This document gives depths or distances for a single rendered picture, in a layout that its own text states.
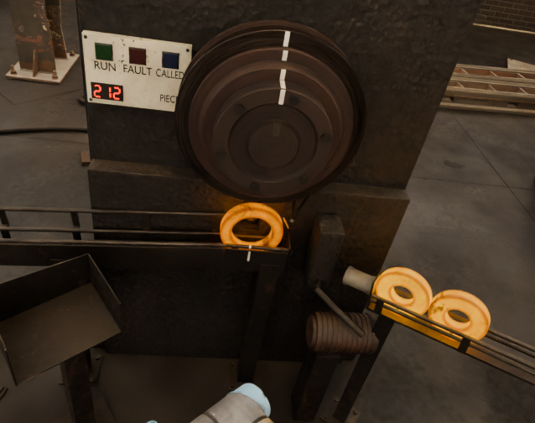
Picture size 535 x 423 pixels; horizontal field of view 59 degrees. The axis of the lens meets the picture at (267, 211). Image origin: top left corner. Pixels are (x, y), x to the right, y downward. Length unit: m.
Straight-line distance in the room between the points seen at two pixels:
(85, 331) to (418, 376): 1.40
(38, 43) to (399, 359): 3.27
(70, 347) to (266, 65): 0.84
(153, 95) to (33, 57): 2.86
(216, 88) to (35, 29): 3.01
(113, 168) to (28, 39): 2.74
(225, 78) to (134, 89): 0.30
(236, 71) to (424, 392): 1.55
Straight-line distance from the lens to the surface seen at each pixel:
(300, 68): 1.08
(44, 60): 4.09
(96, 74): 1.30
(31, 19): 4.01
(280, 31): 1.08
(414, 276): 1.37
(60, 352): 1.32
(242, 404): 0.89
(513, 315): 2.71
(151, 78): 1.28
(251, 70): 1.07
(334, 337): 1.50
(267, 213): 1.34
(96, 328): 1.34
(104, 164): 1.43
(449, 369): 2.29
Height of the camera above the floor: 1.66
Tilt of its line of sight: 38 degrees down
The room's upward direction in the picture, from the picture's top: 11 degrees clockwise
